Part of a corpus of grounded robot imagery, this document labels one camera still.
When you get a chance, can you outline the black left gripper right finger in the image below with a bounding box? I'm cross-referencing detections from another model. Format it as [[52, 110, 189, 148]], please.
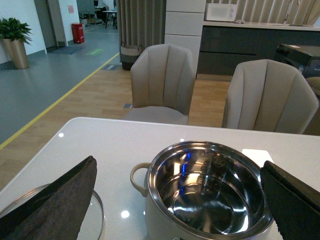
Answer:
[[260, 160, 320, 240]]

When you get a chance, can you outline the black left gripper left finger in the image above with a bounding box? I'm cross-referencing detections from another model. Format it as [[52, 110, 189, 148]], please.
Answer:
[[0, 156, 97, 240]]

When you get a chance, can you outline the glass pot lid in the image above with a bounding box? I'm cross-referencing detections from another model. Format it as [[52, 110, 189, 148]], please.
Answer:
[[0, 184, 105, 240]]

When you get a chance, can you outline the white electric cooking pot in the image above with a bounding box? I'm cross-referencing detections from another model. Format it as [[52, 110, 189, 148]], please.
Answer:
[[131, 140, 274, 240]]

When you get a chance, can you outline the right beige chair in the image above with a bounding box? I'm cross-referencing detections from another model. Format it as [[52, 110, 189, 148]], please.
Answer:
[[222, 59, 319, 134]]

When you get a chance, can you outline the beige chair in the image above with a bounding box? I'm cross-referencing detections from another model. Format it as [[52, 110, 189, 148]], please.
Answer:
[[124, 44, 196, 125], [222, 59, 319, 134]]

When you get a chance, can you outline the black appliance box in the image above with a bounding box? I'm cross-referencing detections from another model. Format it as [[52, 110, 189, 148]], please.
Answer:
[[274, 44, 320, 78]]

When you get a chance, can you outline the left beige chair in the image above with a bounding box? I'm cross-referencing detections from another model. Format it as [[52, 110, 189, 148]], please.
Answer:
[[124, 44, 196, 125]]

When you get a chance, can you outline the woven basket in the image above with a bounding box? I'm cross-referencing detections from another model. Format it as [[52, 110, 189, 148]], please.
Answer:
[[120, 41, 143, 71]]

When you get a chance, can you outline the dark kitchen counter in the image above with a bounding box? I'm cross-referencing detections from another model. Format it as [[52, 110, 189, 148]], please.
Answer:
[[197, 21, 320, 76]]

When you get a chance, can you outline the red bin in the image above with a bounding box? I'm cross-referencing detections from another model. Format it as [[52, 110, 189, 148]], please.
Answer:
[[71, 23, 85, 44]]

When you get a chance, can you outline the potted green plant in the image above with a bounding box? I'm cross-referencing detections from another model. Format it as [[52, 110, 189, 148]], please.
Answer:
[[0, 17, 32, 70]]

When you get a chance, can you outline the distant black table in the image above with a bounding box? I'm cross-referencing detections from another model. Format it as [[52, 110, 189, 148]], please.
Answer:
[[102, 10, 118, 29]]

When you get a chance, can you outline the white microwave oven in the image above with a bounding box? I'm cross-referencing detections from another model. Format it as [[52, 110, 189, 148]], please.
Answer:
[[204, 3, 238, 22]]

